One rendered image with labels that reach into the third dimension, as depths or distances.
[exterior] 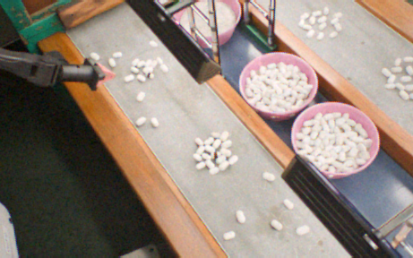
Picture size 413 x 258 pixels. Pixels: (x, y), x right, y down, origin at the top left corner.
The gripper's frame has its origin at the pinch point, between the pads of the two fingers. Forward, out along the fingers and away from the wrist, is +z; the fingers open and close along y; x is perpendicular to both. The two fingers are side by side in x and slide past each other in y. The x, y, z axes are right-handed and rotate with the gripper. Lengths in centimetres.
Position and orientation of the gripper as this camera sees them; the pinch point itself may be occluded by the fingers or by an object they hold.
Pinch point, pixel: (113, 75)
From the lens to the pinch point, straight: 160.0
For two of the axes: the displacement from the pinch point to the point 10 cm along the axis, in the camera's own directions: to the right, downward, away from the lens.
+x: -4.5, 7.5, 4.9
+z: 7.0, -0.3, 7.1
